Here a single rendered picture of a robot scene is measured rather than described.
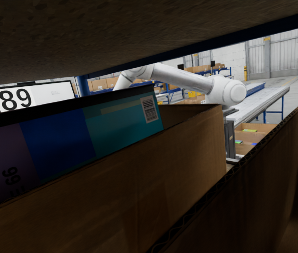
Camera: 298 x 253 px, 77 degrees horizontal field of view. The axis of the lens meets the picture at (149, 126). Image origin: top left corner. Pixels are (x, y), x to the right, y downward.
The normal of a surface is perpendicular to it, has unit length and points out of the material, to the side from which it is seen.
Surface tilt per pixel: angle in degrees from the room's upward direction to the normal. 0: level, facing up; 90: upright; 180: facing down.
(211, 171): 91
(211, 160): 90
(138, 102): 82
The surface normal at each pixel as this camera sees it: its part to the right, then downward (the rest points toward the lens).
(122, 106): 0.66, -0.07
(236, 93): 0.19, 0.22
